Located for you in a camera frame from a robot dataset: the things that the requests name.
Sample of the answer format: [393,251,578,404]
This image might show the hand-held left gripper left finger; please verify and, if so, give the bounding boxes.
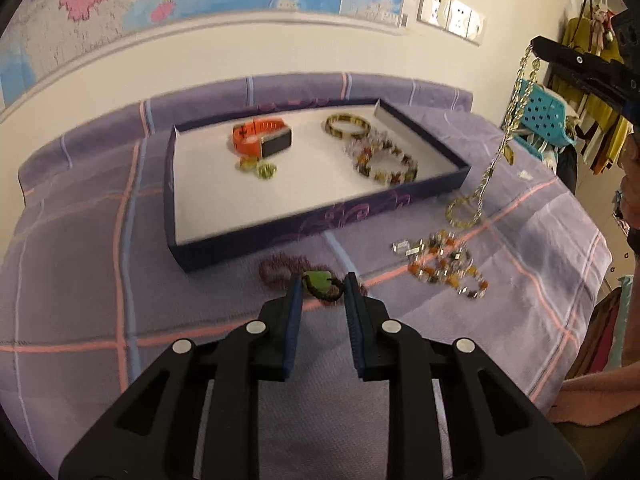
[59,274,304,480]

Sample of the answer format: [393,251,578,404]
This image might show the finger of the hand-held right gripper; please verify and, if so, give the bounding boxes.
[547,62,632,113]
[531,36,623,81]

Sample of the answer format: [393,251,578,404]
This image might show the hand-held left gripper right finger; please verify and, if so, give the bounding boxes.
[345,272,586,480]

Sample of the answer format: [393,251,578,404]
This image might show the green pendant with black cord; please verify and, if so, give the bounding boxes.
[302,271,346,303]

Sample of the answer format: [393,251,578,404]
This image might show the gold chain necklace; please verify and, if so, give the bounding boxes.
[446,44,541,228]

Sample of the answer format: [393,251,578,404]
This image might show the dark blue cardboard box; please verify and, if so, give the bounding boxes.
[164,98,472,273]

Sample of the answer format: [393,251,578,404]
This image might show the multicolour stone bracelet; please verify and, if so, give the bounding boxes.
[345,130,418,187]

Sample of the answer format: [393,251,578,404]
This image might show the orange smartwatch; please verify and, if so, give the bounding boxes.
[231,117,292,157]

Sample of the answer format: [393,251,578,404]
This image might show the yellow black bangle bracelet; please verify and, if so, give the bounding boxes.
[325,114,373,139]

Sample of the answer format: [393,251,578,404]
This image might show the person's right forearm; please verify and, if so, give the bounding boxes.
[616,132,640,256]

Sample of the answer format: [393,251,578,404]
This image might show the yellow hanging clothes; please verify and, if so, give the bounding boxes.
[547,15,633,176]

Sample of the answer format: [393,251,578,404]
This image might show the small plush toy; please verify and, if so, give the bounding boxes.
[592,2,617,56]

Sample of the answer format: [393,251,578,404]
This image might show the teal plastic basket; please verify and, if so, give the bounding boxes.
[515,82,577,152]

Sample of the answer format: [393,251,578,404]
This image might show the colourful hanging cloths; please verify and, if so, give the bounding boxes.
[570,275,635,378]

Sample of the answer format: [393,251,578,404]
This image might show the person's leg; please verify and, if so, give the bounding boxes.
[547,365,640,431]

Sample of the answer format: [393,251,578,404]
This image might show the purple bead necklace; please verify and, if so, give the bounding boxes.
[258,254,368,297]

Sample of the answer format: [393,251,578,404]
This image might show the silver link bracelet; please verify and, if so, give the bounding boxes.
[392,240,426,259]

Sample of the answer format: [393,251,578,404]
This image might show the amber crystal bead bracelet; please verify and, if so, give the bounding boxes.
[407,230,490,300]

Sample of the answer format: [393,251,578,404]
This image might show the white wall switch panel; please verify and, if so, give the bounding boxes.
[446,0,486,43]

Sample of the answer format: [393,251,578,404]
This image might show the white wall socket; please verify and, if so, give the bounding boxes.
[417,0,451,28]

